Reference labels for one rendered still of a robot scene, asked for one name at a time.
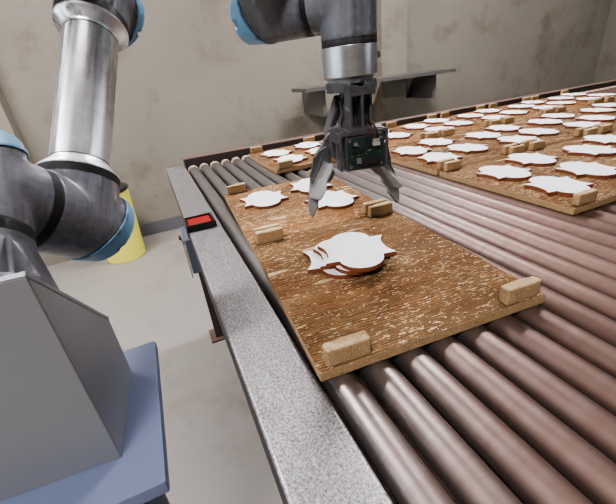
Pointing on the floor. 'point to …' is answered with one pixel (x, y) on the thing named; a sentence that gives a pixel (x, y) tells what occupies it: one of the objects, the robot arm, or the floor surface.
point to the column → (140, 382)
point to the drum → (134, 248)
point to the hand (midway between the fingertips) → (353, 209)
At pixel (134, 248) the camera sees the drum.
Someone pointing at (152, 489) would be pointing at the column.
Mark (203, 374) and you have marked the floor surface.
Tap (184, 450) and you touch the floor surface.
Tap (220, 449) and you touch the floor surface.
